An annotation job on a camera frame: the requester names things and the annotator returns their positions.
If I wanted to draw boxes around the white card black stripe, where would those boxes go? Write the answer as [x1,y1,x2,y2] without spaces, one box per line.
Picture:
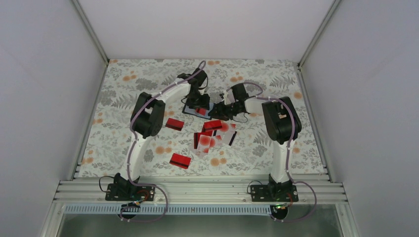
[222,130,237,146]

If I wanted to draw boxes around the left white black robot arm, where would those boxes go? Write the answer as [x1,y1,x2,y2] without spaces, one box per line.
[118,68,210,200]

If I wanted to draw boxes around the red card black stripe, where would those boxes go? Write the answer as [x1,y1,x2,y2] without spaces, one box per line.
[169,153,192,169]

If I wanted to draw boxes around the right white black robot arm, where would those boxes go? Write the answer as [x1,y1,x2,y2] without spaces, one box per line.
[209,83,302,201]

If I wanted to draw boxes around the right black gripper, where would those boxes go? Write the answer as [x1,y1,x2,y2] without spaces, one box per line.
[208,101,242,121]

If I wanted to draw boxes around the floral patterned table mat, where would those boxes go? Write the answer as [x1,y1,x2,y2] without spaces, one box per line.
[79,59,324,177]

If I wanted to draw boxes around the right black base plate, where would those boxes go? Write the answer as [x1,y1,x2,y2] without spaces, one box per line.
[247,181,299,202]

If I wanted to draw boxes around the aluminium rail frame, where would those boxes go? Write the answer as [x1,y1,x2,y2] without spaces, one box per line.
[41,173,358,237]

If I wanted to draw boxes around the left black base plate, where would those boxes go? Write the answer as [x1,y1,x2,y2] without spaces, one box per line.
[105,173,155,201]

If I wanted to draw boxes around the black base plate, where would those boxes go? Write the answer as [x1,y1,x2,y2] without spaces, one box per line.
[105,173,155,201]
[247,181,299,202]

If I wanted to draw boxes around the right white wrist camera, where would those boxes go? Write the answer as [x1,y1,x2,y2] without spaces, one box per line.
[223,89,236,105]

